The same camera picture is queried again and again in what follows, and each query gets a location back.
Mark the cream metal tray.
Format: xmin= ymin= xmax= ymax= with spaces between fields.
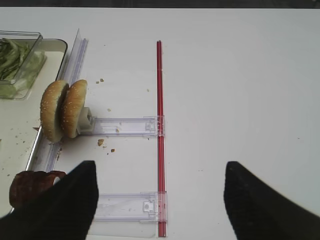
xmin=0 ymin=39 xmax=68 ymax=216

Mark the stack of meat patties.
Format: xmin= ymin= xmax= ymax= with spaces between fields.
xmin=9 ymin=170 xmax=67 ymax=209

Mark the clear plastic salad container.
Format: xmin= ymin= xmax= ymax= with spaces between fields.
xmin=0 ymin=30 xmax=48 ymax=100

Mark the right sesame bun top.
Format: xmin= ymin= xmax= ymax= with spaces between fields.
xmin=60 ymin=79 xmax=88 ymax=139

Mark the left sesame bun top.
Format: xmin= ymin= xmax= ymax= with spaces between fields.
xmin=40 ymin=80 xmax=69 ymax=143

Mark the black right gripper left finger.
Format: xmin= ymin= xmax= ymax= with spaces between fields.
xmin=0 ymin=160 xmax=99 ymax=240

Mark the right red strip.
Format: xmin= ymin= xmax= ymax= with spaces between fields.
xmin=156 ymin=40 xmax=167 ymax=238

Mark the grey bun pusher block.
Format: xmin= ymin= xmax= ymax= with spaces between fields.
xmin=76 ymin=107 xmax=95 ymax=135

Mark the green lettuce in container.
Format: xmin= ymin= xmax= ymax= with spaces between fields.
xmin=0 ymin=37 xmax=47 ymax=98

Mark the clear patty pusher rail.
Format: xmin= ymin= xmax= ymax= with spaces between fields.
xmin=94 ymin=192 xmax=168 ymax=223

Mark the clear right long divider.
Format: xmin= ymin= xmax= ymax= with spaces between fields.
xmin=37 ymin=30 xmax=92 ymax=172

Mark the sesame bun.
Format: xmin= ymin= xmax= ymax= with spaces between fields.
xmin=60 ymin=79 xmax=88 ymax=139
xmin=40 ymin=80 xmax=69 ymax=143

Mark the clear bun pusher rail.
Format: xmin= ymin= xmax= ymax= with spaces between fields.
xmin=80 ymin=116 xmax=165 ymax=137

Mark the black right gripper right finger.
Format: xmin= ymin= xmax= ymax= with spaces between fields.
xmin=223 ymin=161 xmax=320 ymax=240

